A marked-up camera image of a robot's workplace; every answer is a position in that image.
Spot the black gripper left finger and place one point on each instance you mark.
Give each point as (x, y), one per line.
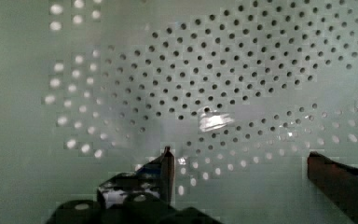
(155, 177)

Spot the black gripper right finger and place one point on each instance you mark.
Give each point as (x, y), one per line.
(337, 181)

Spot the green perforated strainer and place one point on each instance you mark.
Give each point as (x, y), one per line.
(241, 91)

